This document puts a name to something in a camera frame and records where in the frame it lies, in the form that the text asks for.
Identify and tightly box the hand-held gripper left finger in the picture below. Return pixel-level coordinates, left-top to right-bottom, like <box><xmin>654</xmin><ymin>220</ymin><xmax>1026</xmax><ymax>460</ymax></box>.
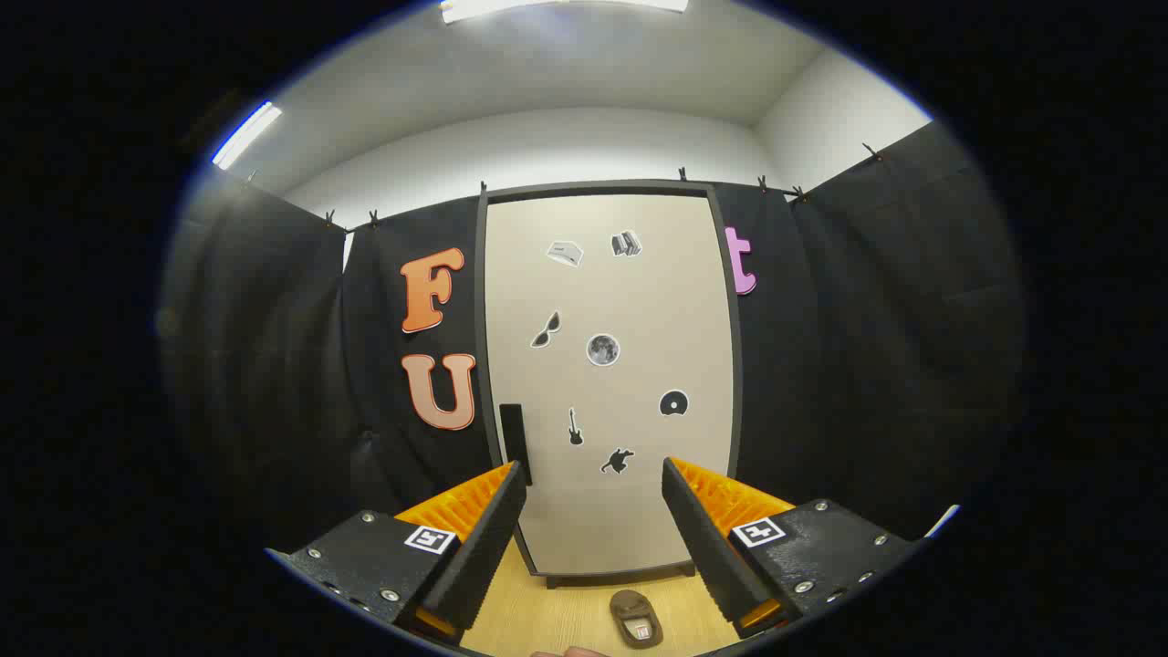
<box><xmin>265</xmin><ymin>461</ymin><xmax>529</xmax><ymax>640</ymax></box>

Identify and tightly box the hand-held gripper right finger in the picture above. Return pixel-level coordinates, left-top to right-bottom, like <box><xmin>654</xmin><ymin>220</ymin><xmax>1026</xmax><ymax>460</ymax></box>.
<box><xmin>661</xmin><ymin>456</ymin><xmax>921</xmax><ymax>640</ymax></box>

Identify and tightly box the brown fuzzy shoe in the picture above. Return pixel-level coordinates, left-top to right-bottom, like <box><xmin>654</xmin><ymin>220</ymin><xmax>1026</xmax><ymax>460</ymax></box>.
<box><xmin>610</xmin><ymin>589</ymin><xmax>664</xmax><ymax>650</ymax></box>

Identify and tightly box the dark grey shoe cabinet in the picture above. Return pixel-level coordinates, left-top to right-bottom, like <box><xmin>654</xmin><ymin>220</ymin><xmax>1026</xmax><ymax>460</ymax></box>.
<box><xmin>474</xmin><ymin>181</ymin><xmax>745</xmax><ymax>589</ymax></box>

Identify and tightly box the black backdrop cloth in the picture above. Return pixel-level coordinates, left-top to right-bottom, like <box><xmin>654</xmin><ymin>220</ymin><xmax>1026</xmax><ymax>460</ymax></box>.
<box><xmin>155</xmin><ymin>119</ymin><xmax>1027</xmax><ymax>567</ymax></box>

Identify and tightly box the long ceiling light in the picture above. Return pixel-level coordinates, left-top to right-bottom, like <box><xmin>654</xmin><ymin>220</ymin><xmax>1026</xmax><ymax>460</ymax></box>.
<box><xmin>441</xmin><ymin>0</ymin><xmax>690</xmax><ymax>24</ymax></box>
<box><xmin>212</xmin><ymin>100</ymin><xmax>284</xmax><ymax>171</ymax></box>

